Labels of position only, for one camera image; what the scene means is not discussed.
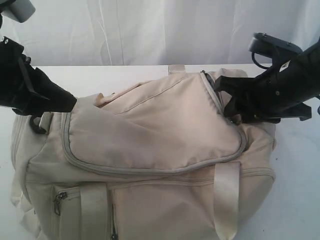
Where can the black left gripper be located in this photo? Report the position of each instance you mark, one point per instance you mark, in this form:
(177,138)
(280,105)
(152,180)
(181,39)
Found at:
(18,92)

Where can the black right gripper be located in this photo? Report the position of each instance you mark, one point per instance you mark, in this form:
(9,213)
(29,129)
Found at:
(279,92)

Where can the beige duffel bag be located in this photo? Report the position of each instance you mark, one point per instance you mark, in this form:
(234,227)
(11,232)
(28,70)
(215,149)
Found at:
(158,161)

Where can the white background curtain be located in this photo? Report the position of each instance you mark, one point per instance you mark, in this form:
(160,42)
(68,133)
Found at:
(158,32)

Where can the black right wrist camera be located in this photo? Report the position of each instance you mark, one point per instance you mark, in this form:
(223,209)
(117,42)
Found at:
(279,51)

